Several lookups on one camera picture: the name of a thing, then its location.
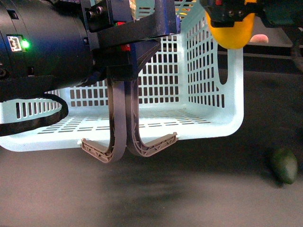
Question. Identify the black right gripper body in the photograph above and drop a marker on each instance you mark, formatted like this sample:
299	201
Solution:
273	13

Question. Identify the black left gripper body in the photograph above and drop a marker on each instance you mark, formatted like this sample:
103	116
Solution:
121	45

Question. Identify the yellow mango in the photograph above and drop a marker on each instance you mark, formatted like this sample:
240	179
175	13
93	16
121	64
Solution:
230	33

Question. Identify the light blue plastic basket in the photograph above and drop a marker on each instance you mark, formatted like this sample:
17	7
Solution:
179	91

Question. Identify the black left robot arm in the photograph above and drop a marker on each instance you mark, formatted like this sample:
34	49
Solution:
51	44

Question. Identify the black fruit display tray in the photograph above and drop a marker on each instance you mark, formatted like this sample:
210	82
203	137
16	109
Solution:
279	45

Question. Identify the pink peach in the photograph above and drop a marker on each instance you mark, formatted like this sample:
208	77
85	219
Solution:
259	38

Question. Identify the green avocado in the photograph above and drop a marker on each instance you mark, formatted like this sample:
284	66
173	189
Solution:
284	165

